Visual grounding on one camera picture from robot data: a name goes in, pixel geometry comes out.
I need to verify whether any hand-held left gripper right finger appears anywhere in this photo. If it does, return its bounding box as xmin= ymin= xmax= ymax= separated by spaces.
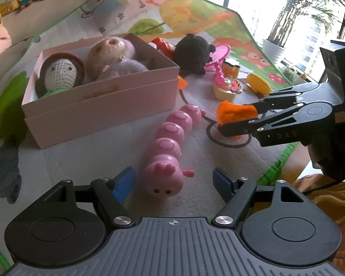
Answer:
xmin=212 ymin=167 xmax=309 ymax=227

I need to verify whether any colourful cartoon play mat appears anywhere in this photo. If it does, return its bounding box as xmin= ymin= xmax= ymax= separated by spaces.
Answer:
xmin=0 ymin=0 xmax=298 ymax=271

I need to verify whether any yellow round toy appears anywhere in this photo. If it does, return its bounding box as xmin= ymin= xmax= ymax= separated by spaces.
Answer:
xmin=247 ymin=73 xmax=272 ymax=95

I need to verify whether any pink plastic toy utensil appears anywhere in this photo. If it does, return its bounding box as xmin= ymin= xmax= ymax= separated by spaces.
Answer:
xmin=213 ymin=63 xmax=229 ymax=86

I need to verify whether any pink toy caterpillar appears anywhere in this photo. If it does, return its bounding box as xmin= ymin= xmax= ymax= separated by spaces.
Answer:
xmin=142 ymin=104 xmax=206 ymax=198

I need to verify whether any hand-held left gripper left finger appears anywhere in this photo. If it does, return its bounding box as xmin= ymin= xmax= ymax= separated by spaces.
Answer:
xmin=39 ymin=167 xmax=136 ymax=227

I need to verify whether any black plush toy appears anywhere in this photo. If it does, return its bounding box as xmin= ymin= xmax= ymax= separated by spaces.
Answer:
xmin=172 ymin=34 xmax=217 ymax=75

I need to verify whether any crochet doll with brown hair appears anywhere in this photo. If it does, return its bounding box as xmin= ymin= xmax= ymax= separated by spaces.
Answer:
xmin=34 ymin=52 xmax=85 ymax=98

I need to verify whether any yellow pillow with strap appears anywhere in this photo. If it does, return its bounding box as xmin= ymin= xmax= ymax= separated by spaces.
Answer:
xmin=0 ymin=0 xmax=19 ymax=23

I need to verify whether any red toy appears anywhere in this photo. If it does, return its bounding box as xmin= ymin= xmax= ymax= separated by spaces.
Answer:
xmin=149 ymin=37 xmax=176 ymax=58

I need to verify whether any orange plush toy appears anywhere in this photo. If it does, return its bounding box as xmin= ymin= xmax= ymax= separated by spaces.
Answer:
xmin=217 ymin=101 xmax=258 ymax=138

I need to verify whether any green potted plant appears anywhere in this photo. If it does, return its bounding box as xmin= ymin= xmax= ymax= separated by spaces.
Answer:
xmin=269 ymin=0 xmax=345 ymax=46

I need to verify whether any white plant pot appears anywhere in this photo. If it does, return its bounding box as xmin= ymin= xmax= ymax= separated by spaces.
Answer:
xmin=262 ymin=38 xmax=286 ymax=64

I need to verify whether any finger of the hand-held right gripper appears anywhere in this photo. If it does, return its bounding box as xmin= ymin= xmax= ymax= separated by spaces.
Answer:
xmin=218 ymin=103 xmax=333 ymax=138
xmin=249 ymin=82 xmax=323 ymax=115

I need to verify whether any yellow pudding toy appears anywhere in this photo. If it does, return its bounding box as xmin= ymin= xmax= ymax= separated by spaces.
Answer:
xmin=222 ymin=58 xmax=241 ymax=79

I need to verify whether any cream and pink toy pot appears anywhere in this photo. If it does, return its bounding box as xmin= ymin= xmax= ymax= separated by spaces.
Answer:
xmin=213 ymin=78 xmax=243 ymax=102

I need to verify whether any pink cardboard box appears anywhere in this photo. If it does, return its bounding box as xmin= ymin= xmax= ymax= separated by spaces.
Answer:
xmin=21 ymin=33 xmax=180 ymax=150

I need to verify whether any orange patterned clothing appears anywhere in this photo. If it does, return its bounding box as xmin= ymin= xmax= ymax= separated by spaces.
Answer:
xmin=293 ymin=175 xmax=345 ymax=276

